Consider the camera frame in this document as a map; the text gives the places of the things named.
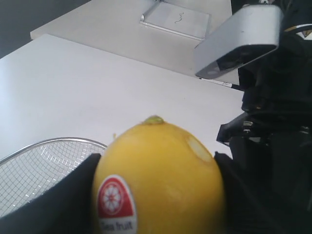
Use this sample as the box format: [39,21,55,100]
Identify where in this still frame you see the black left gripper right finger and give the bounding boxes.
[214,152,312,234]

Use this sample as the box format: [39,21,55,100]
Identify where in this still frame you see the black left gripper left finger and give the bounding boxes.
[0,154,101,234]

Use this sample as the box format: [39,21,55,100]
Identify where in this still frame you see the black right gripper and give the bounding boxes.
[217,32,312,212]

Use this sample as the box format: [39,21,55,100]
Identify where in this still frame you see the yellow lemon with sticker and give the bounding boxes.
[92,116,226,234]

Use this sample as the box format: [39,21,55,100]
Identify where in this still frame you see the adjacent grey side table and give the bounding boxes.
[30,0,241,85]

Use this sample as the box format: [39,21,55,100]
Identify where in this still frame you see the metal wire mesh basket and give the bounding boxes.
[0,137,107,216]

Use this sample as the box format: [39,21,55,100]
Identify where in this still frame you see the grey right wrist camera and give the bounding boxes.
[194,4,283,79]

